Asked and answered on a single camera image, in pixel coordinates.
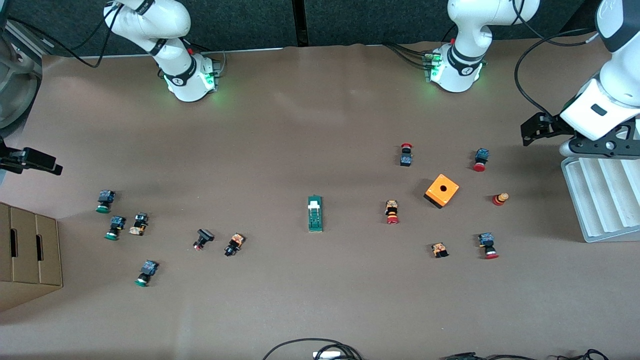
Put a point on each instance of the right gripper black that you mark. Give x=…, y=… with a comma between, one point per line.
x=12, y=159

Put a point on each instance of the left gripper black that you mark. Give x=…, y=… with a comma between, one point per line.
x=554, y=127

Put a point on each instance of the green load switch white lever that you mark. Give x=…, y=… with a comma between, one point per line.
x=315, y=220

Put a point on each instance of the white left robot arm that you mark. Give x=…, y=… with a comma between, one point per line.
x=465, y=30

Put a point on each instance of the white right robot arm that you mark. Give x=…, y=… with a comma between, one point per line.
x=175, y=75

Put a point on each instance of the red push button blue block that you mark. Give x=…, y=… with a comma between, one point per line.
x=488, y=245
x=481, y=159

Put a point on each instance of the green push button blue block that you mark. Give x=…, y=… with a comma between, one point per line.
x=115, y=227
x=146, y=272
x=105, y=200

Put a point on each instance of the grey round machine base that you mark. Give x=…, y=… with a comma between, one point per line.
x=15, y=85

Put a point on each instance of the red yellow small knob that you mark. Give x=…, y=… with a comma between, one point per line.
x=500, y=199

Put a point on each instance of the white ridged plastic tray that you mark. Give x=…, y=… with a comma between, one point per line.
x=600, y=200

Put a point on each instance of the brown cardboard box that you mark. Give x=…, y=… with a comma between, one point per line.
x=30, y=255

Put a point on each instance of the red button black block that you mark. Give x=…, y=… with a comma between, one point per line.
x=406, y=157

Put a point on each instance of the orange black contact block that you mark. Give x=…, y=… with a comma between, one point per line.
x=439, y=250

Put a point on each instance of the red yellow emergency stop button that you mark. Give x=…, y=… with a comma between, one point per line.
x=392, y=212

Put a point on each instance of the black square push button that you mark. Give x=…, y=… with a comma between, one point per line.
x=203, y=238

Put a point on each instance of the white plug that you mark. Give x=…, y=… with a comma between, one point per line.
x=326, y=355

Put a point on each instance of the black cream selector switch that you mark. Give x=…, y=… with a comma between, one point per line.
x=139, y=223

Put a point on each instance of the orange button enclosure box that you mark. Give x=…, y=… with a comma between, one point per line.
x=442, y=190

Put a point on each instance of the aluminium frame bar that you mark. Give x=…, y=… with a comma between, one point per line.
x=25, y=39

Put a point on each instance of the black switch orange block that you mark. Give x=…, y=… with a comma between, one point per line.
x=234, y=244

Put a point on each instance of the black divider post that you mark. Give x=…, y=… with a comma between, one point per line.
x=299, y=22

